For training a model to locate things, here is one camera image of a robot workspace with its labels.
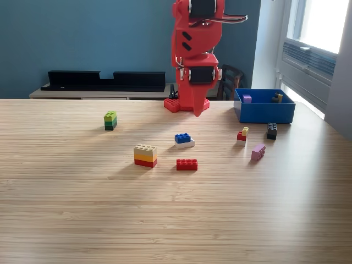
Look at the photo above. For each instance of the purple brick stack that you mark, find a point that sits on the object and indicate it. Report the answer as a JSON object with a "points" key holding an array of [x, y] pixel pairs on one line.
{"points": [[247, 99]]}

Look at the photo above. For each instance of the yellow toy digger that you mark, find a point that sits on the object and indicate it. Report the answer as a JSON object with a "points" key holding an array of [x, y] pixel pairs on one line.
{"points": [[277, 98]]}

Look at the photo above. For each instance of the blue plastic bin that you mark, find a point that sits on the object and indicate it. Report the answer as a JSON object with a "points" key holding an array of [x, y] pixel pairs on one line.
{"points": [[264, 112]]}

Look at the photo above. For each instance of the red lego brick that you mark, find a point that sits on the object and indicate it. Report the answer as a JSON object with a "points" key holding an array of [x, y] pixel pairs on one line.
{"points": [[187, 165]]}

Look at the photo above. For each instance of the pink lego brick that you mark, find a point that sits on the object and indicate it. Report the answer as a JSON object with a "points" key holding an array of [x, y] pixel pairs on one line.
{"points": [[258, 152]]}

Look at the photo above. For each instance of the black lego brick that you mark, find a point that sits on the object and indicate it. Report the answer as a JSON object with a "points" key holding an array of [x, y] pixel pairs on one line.
{"points": [[271, 132]]}

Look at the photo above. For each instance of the black table clamp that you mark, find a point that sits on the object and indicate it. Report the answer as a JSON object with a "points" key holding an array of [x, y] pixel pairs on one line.
{"points": [[173, 92]]}

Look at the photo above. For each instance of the dark wooden chair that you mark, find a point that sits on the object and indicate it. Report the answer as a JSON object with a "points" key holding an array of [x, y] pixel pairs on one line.
{"points": [[233, 79]]}

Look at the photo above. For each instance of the blue and white brick stack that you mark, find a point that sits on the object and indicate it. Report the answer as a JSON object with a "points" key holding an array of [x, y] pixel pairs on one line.
{"points": [[183, 139]]}

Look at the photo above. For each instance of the red white yellow brick stack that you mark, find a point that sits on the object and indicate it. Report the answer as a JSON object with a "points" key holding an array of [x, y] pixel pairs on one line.
{"points": [[241, 137]]}

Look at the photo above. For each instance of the cream orange red brick stack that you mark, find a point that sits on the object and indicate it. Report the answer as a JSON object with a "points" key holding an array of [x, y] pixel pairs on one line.
{"points": [[145, 156]]}

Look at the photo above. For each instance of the green brick stack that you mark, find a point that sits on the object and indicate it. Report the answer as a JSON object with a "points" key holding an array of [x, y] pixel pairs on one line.
{"points": [[110, 121]]}

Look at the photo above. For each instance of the grey window heater unit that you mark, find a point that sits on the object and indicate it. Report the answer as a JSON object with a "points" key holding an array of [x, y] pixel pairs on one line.
{"points": [[305, 71]]}

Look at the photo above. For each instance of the wooden sideboard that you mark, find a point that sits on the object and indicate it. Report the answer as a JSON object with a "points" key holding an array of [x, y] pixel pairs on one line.
{"points": [[82, 94]]}

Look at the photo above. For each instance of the black shelf tray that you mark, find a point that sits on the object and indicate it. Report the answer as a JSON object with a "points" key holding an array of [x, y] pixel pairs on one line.
{"points": [[82, 82]]}

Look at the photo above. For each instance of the white window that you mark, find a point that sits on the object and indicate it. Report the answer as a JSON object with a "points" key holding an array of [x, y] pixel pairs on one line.
{"points": [[321, 22]]}

